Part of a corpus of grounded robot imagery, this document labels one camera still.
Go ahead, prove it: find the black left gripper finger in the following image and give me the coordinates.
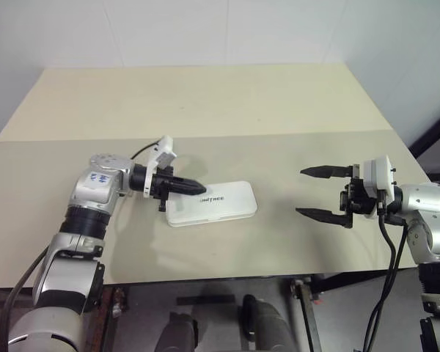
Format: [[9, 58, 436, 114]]
[[172, 185, 208, 197], [172, 177, 206, 188]]

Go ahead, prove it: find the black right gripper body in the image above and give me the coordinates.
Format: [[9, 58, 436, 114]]
[[339, 164, 376, 230]]

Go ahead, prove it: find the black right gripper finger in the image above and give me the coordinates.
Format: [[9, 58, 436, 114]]
[[295, 207, 353, 230], [300, 165, 353, 180]]

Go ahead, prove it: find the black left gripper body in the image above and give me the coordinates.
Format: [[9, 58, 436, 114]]
[[151, 166, 177, 213]]

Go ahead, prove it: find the white plastic pencil case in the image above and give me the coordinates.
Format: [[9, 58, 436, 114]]
[[165, 180, 259, 229]]

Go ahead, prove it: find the black metal table leg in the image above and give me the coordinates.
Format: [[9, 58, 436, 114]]
[[290, 278, 323, 352]]

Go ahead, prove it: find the black slanted bar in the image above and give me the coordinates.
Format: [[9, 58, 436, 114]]
[[409, 105, 440, 159]]

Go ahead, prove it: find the black flat metal bar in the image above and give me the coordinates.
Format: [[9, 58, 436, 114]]
[[177, 296, 238, 306]]

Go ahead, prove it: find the large dark rounded shape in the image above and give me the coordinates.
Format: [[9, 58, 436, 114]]
[[241, 293, 306, 352]]

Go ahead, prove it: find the small dark rounded shape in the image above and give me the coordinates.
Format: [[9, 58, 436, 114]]
[[156, 310, 199, 352]]

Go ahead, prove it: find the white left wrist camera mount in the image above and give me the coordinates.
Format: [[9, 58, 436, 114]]
[[143, 135, 178, 199]]

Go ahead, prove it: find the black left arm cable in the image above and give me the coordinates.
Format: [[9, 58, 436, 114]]
[[129, 137, 161, 161]]

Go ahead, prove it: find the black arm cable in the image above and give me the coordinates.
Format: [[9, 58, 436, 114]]
[[129, 137, 161, 161], [362, 189, 408, 352]]

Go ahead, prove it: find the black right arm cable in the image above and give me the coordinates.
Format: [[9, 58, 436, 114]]
[[362, 189, 408, 352]]

